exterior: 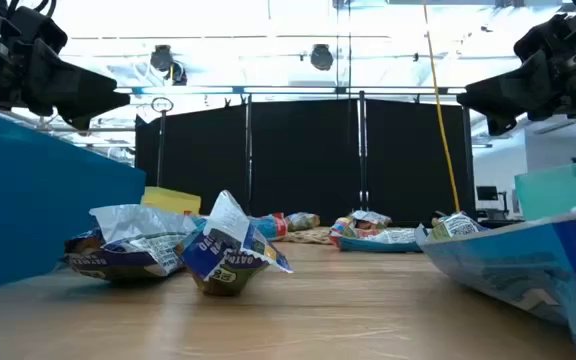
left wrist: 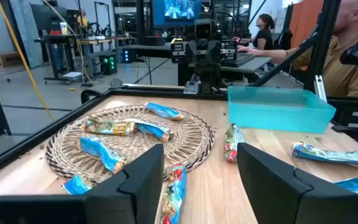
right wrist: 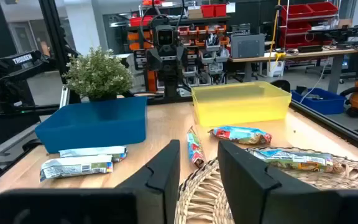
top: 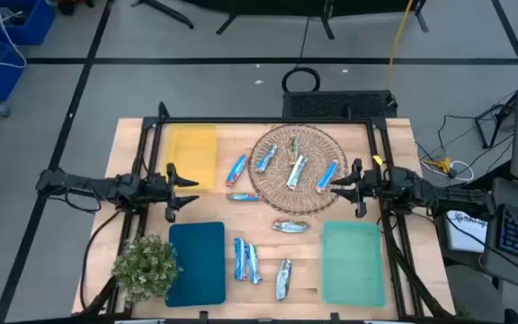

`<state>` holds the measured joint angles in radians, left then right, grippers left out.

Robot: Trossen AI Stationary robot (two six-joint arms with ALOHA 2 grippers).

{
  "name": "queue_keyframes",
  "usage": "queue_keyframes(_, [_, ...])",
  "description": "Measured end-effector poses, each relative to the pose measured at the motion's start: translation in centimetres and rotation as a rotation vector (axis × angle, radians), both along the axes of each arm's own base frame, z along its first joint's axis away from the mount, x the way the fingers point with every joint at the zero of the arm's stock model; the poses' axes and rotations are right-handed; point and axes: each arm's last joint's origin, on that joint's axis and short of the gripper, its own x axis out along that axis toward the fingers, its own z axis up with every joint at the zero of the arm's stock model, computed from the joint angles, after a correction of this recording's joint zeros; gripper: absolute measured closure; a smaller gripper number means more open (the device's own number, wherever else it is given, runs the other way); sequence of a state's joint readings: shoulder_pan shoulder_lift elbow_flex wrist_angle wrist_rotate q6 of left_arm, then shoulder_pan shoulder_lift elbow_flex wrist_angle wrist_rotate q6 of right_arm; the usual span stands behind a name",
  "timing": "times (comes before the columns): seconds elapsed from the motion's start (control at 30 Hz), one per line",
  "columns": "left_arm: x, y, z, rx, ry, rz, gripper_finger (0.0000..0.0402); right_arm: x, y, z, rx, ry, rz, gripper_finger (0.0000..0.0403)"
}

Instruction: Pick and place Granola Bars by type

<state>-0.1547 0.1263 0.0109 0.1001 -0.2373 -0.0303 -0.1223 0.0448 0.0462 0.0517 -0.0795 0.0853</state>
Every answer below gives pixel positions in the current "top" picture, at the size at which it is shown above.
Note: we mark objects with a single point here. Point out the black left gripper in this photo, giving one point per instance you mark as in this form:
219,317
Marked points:
160,191

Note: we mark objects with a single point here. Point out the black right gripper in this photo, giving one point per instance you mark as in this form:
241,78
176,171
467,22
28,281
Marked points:
376,186

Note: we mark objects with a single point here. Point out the silver and blue granola bar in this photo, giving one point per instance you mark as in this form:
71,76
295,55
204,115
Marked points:
297,172

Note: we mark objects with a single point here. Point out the blue and red granola bar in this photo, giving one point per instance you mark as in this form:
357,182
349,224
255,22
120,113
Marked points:
243,196
236,170

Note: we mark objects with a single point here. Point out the green crunchy granola bar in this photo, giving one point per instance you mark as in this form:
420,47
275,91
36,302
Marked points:
292,150

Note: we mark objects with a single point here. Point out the silver green granola bar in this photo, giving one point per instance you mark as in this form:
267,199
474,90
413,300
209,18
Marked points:
290,226

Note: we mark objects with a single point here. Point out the blue oatmeal raisin bar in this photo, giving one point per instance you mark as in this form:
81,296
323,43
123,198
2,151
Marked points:
253,264
240,258

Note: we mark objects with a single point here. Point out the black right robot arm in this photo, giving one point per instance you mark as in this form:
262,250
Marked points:
457,193

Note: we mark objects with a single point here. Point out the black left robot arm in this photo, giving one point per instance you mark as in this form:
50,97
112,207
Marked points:
83,184

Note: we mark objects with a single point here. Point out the round woven placemat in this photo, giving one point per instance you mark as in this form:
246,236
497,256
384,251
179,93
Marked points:
277,191

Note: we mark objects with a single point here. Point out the dark blue plastic bin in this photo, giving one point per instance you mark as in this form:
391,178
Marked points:
198,265

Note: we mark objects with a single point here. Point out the teal plastic bin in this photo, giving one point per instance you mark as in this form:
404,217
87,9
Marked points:
353,265

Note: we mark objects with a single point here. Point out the black perforated computer case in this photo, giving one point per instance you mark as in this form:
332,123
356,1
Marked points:
340,104

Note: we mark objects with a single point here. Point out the small green potted plant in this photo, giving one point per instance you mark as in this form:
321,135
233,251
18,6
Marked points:
144,267

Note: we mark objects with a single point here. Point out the yellow power plug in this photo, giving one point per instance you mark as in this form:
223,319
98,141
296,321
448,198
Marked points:
441,165

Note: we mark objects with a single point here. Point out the white paper sign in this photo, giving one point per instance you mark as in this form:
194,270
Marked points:
466,236

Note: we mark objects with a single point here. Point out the black curtain partition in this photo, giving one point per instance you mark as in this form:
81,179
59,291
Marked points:
286,6

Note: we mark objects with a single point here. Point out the black aluminium table frame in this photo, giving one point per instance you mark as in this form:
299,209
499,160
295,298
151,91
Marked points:
263,120

